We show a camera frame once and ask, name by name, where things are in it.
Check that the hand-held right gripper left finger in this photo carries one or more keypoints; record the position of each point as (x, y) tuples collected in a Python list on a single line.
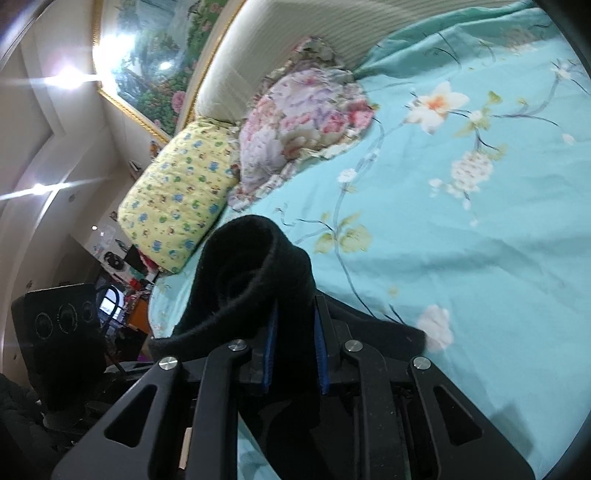
[(221, 406)]

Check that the beige striped headboard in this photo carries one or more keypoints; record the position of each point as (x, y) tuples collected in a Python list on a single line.
[(286, 41)]

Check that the ceiling light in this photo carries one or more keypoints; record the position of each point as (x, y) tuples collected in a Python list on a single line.
[(39, 189), (69, 76)]

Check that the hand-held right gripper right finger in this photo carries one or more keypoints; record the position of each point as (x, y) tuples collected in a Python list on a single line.
[(383, 406)]

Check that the yellow printed pillow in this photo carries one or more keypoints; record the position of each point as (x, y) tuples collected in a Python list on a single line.
[(180, 194)]

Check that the red cloth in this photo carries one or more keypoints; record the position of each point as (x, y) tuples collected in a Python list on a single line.
[(148, 266)]

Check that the person's left forearm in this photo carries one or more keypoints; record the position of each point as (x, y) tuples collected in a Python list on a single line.
[(18, 415)]

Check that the cluttered desk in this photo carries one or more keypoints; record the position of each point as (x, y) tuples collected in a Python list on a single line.
[(124, 300)]

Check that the gold framed landscape painting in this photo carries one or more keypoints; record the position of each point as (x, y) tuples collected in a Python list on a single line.
[(152, 69)]

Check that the pink floral ruffled pillow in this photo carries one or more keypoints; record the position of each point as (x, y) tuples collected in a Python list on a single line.
[(295, 124)]

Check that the turquoise floral bed sheet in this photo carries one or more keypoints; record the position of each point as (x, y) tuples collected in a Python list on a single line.
[(461, 230)]

